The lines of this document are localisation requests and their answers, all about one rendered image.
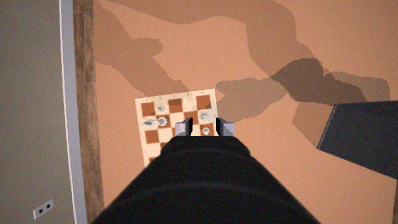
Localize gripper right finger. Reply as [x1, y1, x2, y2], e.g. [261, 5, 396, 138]
[216, 117, 234, 136]

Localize brown and cream chessboard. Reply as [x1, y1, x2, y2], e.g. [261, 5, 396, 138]
[135, 89, 218, 167]

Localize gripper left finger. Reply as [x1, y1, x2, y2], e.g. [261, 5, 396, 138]
[175, 117, 193, 136]

